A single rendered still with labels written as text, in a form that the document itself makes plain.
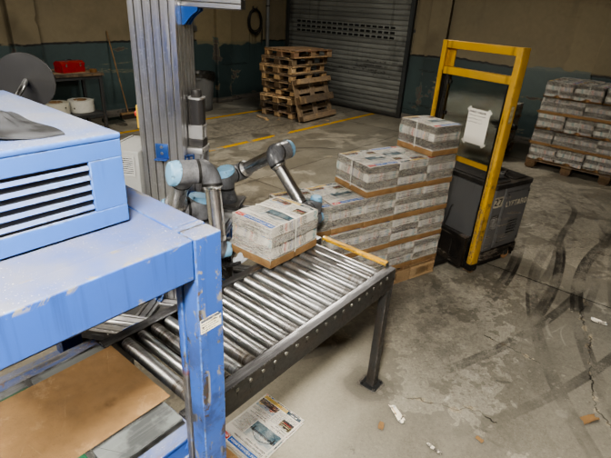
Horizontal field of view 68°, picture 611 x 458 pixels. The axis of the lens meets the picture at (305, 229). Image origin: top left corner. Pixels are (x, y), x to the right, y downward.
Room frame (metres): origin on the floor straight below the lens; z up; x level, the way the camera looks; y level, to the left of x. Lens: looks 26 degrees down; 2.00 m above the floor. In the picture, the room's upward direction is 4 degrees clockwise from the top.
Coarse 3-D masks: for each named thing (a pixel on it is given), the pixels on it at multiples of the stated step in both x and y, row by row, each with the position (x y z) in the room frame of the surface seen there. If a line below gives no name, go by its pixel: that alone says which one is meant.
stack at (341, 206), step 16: (304, 192) 3.04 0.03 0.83; (320, 192) 3.07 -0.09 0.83; (336, 192) 3.09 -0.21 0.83; (352, 192) 3.11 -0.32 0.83; (400, 192) 3.18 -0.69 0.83; (416, 192) 3.27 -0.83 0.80; (336, 208) 2.85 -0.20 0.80; (352, 208) 2.93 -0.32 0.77; (368, 208) 3.02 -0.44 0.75; (384, 208) 3.10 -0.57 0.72; (400, 208) 3.19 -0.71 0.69; (416, 208) 3.29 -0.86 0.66; (320, 224) 2.78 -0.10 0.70; (336, 224) 2.86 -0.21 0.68; (384, 224) 3.10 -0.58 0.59; (400, 224) 3.20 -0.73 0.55; (416, 224) 3.31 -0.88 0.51; (352, 240) 2.94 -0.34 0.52; (368, 240) 3.03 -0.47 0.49; (384, 240) 3.12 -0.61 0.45; (384, 256) 3.13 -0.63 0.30; (400, 256) 3.24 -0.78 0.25; (400, 272) 3.25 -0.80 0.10
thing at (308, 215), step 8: (272, 200) 2.37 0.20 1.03; (280, 200) 2.37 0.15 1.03; (288, 200) 2.38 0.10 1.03; (280, 208) 2.26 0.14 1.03; (288, 208) 2.26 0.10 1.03; (296, 208) 2.27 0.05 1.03; (304, 208) 2.27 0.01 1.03; (312, 208) 2.28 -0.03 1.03; (304, 216) 2.18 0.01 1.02; (312, 216) 2.24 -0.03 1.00; (304, 224) 2.19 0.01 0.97; (312, 224) 2.24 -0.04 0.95; (304, 232) 2.19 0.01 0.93; (312, 232) 2.25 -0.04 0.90; (304, 240) 2.20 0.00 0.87; (312, 240) 2.25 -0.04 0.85
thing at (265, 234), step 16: (256, 208) 2.25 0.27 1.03; (240, 224) 2.12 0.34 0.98; (256, 224) 2.05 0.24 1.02; (272, 224) 2.04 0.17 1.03; (288, 224) 2.09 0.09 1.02; (240, 240) 2.13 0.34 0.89; (256, 240) 2.05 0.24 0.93; (272, 240) 2.00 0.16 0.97; (288, 240) 2.09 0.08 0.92; (272, 256) 2.00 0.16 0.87
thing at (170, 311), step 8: (320, 240) 2.39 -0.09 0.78; (256, 264) 2.04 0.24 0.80; (240, 272) 1.95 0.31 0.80; (248, 272) 1.96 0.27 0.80; (224, 280) 1.87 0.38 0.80; (232, 280) 1.87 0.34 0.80; (240, 280) 1.89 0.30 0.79; (224, 288) 1.81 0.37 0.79; (176, 304) 1.65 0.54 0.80; (160, 312) 1.59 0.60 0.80; (168, 312) 1.59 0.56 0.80; (176, 312) 1.60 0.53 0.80; (144, 320) 1.52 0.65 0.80; (152, 320) 1.53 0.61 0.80; (160, 320) 1.53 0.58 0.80; (128, 328) 1.47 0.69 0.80; (136, 328) 1.47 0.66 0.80; (144, 328) 1.47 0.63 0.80; (112, 336) 1.41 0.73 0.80; (120, 336) 1.41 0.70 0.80; (128, 336) 1.42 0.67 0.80; (104, 344) 1.36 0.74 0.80; (112, 344) 1.37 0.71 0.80; (120, 344) 1.39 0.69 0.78; (120, 352) 1.39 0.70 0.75; (128, 360) 1.41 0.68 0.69
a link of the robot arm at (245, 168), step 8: (280, 144) 2.70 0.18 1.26; (288, 144) 2.74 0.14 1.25; (288, 152) 2.71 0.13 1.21; (248, 160) 2.89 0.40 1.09; (256, 160) 2.83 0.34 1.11; (264, 160) 2.80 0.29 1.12; (240, 168) 2.87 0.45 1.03; (248, 168) 2.86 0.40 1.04; (256, 168) 2.84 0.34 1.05; (240, 176) 2.88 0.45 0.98; (248, 176) 2.89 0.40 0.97
